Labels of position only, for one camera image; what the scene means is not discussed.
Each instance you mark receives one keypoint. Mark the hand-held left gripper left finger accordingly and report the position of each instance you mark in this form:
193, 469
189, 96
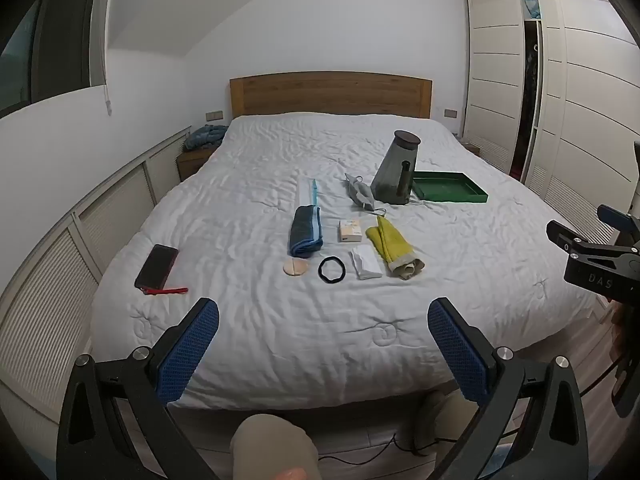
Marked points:
192, 350

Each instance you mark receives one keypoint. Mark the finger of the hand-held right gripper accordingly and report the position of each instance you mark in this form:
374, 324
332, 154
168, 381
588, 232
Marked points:
617, 217
562, 235

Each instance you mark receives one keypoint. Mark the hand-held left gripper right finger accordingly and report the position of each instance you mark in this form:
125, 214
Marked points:
455, 350

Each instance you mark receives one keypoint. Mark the green tray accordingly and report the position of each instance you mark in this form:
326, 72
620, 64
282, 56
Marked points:
450, 187

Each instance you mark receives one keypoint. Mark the white cloth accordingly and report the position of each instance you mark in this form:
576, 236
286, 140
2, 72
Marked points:
366, 262

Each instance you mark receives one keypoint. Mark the yellow cloth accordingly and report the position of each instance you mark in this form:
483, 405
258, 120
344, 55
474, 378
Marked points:
387, 242

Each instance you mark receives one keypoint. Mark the beige round puff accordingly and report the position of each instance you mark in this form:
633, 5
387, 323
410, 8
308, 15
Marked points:
296, 267

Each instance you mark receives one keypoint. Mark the tissue pack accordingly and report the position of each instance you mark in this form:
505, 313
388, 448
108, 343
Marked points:
351, 231

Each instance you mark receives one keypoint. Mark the grey towel with blue edge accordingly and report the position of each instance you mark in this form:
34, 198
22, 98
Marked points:
302, 230

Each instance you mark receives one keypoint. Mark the long white and blue packet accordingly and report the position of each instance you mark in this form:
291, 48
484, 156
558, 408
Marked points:
307, 191

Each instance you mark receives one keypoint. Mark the beige rounded object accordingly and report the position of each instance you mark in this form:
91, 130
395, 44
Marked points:
435, 420

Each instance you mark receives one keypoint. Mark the white wardrobe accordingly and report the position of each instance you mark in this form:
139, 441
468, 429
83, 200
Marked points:
585, 110

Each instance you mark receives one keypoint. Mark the white bed quilt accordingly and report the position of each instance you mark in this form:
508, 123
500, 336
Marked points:
310, 320

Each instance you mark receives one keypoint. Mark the person's leg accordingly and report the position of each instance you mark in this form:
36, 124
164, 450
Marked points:
272, 445

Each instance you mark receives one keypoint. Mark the wooden nightstand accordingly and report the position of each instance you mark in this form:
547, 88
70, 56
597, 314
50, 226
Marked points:
470, 149
192, 162

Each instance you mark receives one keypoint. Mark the grey pitcher with dark lid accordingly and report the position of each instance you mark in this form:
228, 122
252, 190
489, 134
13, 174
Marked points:
395, 170

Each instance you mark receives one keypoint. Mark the blue crumpled cloth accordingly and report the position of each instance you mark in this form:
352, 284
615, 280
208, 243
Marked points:
205, 137

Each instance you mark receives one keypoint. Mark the blue bundle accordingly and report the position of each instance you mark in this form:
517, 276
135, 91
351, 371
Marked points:
530, 4

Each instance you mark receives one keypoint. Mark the wooden bed headboard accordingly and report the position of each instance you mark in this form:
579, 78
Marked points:
330, 92

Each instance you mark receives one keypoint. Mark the window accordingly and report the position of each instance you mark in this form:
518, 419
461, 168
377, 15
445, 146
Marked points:
55, 40

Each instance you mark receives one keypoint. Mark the white louvered wall panel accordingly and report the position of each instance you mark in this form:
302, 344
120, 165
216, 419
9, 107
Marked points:
50, 300

